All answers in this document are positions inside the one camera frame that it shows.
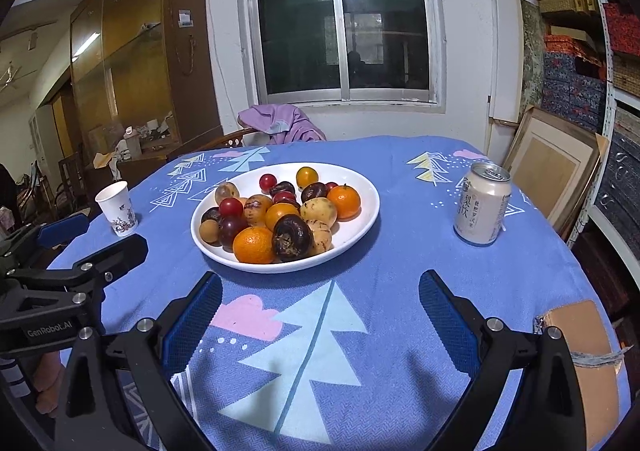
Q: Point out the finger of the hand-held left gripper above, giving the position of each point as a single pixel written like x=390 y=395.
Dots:
x=120 y=256
x=62 y=232

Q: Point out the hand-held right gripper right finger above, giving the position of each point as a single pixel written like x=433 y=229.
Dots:
x=447 y=326

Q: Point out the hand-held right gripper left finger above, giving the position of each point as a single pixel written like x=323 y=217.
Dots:
x=192 y=326

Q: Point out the small tan round fruit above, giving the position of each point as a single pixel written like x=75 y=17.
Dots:
x=208 y=231

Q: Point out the dark brown wrinkled date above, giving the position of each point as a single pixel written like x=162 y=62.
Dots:
x=210 y=215

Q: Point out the white oval plate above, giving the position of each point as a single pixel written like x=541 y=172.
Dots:
x=360 y=226

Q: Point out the dark brown mangosteen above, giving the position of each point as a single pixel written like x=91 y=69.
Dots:
x=313 y=192
x=291 y=237

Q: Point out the small yellow pepino melon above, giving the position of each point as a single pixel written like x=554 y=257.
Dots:
x=321 y=238

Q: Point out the tan striped pepino melon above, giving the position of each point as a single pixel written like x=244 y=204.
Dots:
x=319 y=211

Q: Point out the person's left hand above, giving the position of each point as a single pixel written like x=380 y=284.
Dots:
x=47 y=376

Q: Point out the white printed paper cup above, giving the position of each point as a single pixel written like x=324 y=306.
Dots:
x=117 y=211

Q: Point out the blue printed tablecloth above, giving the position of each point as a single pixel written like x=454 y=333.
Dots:
x=400 y=281

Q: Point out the beige beverage can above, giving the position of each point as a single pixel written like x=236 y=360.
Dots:
x=480 y=211

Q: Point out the tan leather pouch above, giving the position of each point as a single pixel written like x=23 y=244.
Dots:
x=575 y=331

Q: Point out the yellow orange cherry tomato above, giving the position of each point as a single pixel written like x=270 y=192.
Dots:
x=306 y=176

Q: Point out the wooden glass cabinet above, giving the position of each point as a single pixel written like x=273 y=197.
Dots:
x=135 y=56

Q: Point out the purple garment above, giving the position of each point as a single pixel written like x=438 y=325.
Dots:
x=285 y=123

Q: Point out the white metal storage shelf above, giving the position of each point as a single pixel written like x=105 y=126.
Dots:
x=609 y=121

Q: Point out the white board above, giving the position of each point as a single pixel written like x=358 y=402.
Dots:
x=500 y=56

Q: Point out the stack of patterned boxes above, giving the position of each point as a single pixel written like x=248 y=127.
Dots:
x=575 y=76

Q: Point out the sliding glass window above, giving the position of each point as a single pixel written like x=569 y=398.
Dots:
x=295 y=31

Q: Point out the green marbled panel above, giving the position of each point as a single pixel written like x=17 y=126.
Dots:
x=531 y=51

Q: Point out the wooden picture frame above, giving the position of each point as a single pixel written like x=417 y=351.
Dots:
x=550 y=171

